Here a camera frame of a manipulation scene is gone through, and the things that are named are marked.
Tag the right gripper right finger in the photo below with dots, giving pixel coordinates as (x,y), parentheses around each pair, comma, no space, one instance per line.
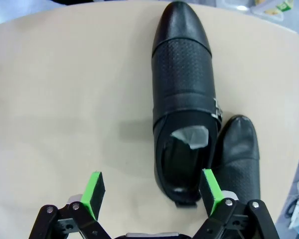
(215,199)

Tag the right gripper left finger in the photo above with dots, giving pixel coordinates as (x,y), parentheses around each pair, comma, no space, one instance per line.
(89,199)

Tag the green and white carton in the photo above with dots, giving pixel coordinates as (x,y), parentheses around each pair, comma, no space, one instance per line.
(285,5)

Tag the black perforated dress shoe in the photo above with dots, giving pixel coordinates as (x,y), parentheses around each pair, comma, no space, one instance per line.
(182,87)
(239,154)

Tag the clear plastic box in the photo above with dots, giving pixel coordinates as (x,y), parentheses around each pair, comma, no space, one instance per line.
(261,11)

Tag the white paper shoe stuffing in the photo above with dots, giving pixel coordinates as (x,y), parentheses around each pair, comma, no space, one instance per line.
(192,138)

